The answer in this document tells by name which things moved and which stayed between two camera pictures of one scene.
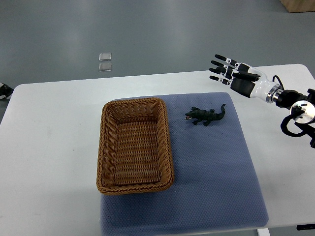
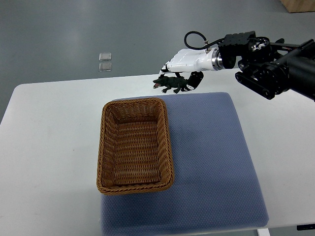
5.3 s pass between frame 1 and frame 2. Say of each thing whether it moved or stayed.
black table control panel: stayed
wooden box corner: stayed
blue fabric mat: stayed
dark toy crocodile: moved
